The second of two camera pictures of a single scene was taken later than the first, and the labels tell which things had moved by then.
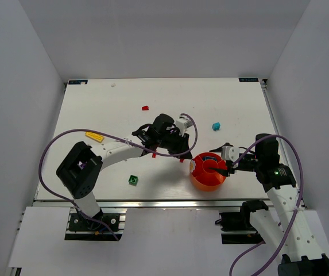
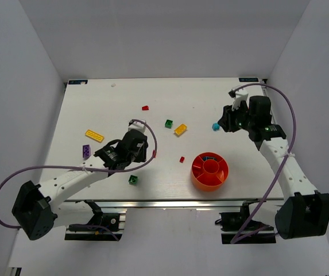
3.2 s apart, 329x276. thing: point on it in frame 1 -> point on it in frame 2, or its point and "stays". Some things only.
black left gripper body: x=180 y=145 -> x=140 y=149
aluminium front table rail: x=150 y=203 stays
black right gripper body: x=233 y=162 -> x=228 y=118
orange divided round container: x=204 y=178 stays
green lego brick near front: x=133 y=180 stays
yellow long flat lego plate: x=95 y=137 stays
